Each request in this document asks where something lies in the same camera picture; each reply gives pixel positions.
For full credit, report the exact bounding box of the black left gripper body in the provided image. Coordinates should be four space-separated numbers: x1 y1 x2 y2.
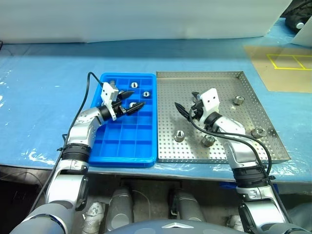
111 90 128 117

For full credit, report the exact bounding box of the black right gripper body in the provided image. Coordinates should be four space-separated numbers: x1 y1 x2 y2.
189 98 205 121

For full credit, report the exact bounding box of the blue compartment tray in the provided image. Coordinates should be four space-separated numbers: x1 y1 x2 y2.
88 72 157 169

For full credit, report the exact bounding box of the perforated metal tray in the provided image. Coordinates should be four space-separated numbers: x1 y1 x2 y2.
156 71 291 164

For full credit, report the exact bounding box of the white backdrop board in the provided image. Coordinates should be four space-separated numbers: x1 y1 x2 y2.
0 0 293 44

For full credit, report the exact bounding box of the brown cardboard sheet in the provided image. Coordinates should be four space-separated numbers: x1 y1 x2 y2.
243 44 312 93

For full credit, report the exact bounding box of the dark grey rounded leg shape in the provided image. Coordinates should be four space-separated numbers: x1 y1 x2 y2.
170 189 206 223
105 187 134 231

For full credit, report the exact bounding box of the white crumpled foot cover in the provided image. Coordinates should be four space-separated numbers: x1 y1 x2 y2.
82 201 106 234
225 214 244 232

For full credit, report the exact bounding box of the grey robot torso cover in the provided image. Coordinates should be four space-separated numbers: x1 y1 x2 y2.
103 218 244 234

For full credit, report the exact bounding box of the white angled panel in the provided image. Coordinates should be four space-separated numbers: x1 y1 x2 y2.
289 18 312 47

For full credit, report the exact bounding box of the black bag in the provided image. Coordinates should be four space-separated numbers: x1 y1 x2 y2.
284 0 312 31

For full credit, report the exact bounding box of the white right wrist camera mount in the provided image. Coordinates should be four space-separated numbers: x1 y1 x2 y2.
199 88 220 122

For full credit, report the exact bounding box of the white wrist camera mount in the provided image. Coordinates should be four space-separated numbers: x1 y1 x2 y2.
100 82 120 121
199 88 220 122

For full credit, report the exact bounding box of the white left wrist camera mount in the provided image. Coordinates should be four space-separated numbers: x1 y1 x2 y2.
100 82 120 121

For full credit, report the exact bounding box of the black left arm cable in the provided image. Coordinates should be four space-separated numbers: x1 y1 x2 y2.
29 72 103 215

